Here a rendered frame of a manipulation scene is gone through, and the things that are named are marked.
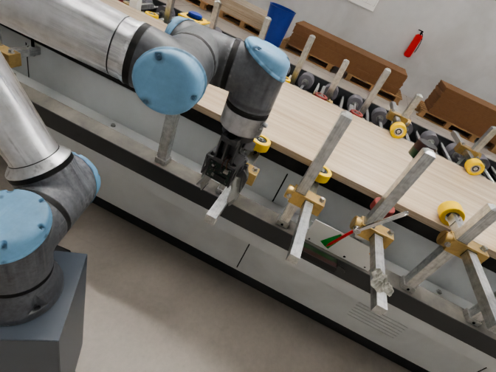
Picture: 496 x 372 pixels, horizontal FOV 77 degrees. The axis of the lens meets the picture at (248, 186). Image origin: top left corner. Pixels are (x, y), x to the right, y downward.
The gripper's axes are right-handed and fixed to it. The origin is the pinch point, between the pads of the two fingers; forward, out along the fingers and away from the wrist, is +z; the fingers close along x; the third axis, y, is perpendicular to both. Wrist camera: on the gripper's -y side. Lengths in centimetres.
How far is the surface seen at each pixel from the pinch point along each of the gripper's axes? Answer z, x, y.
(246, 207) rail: 23.9, 4.9, -29.0
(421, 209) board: 4, 63, -56
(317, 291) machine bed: 70, 53, -54
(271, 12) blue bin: 36, -171, -577
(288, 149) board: 4.0, 7.9, -47.7
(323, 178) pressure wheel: 4.2, 24.1, -41.2
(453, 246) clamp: -1, 68, -33
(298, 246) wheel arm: 8.5, 25.1, -7.5
